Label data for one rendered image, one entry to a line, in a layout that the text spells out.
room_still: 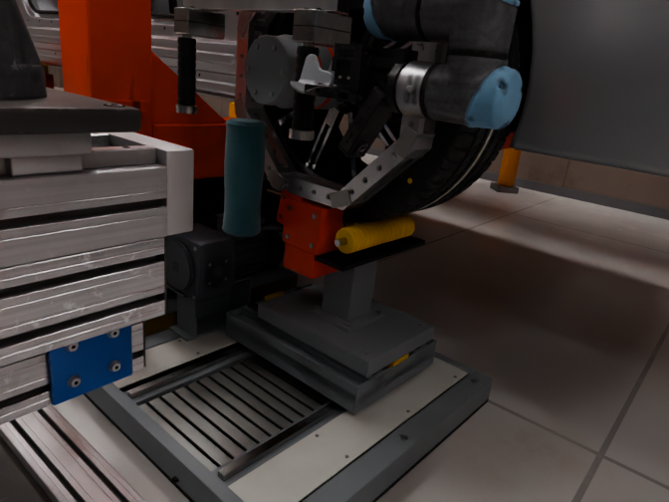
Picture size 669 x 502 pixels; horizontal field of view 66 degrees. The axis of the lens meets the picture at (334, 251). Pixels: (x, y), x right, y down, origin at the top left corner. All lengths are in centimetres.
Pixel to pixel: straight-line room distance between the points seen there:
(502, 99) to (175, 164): 38
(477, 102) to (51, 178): 47
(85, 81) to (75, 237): 94
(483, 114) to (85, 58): 101
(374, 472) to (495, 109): 79
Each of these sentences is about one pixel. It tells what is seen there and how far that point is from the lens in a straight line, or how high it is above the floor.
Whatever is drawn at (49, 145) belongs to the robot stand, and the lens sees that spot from 50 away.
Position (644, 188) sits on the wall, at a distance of 497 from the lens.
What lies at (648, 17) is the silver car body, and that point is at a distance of 115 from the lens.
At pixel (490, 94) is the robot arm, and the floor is 86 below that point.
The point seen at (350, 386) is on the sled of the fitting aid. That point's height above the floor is 16.
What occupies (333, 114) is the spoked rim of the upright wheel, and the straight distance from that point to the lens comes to 127.
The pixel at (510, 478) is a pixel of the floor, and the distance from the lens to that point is 140.
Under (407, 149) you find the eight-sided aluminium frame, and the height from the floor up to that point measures 74.
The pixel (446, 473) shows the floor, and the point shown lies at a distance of 135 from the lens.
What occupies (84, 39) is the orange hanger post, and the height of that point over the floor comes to 87.
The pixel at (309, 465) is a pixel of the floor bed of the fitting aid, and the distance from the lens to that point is 118.
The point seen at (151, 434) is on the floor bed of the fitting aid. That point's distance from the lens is 126.
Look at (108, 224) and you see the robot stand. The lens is 53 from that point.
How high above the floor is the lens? 87
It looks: 19 degrees down
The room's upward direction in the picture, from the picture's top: 6 degrees clockwise
